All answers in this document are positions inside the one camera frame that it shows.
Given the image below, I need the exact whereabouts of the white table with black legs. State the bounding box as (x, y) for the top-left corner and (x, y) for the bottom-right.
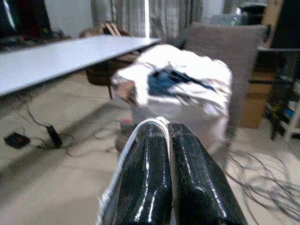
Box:
(0, 35), (162, 98)

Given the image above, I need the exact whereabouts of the black adapter with red light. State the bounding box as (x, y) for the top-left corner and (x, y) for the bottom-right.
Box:
(3, 132), (31, 150)

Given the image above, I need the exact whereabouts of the blue denim garment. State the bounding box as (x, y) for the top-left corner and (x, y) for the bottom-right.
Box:
(147, 69), (195, 97)

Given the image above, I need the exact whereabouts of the large white shirt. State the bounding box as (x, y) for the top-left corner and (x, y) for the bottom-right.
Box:
(111, 44), (233, 115)

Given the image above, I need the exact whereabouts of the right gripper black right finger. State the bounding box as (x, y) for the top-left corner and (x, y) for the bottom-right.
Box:
(168, 121), (248, 225)

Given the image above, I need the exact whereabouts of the brown patterned fabric chair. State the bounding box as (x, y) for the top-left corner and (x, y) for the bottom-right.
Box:
(179, 22), (267, 141)

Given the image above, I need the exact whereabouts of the black power strip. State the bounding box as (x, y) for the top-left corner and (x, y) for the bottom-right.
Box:
(45, 124), (63, 149)

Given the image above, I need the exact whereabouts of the beige patterned garment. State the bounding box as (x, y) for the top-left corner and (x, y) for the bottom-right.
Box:
(116, 81), (139, 104)

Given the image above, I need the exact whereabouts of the white pole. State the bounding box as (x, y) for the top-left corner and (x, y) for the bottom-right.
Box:
(143, 0), (151, 39)

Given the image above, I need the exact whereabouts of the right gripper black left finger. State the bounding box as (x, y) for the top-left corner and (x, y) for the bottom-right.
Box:
(103, 118), (175, 225)

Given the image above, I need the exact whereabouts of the grey curtain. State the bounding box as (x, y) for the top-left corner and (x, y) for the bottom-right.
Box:
(91, 0), (204, 40)

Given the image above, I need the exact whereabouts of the black floor cable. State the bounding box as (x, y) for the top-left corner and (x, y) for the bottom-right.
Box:
(221, 149), (300, 222)

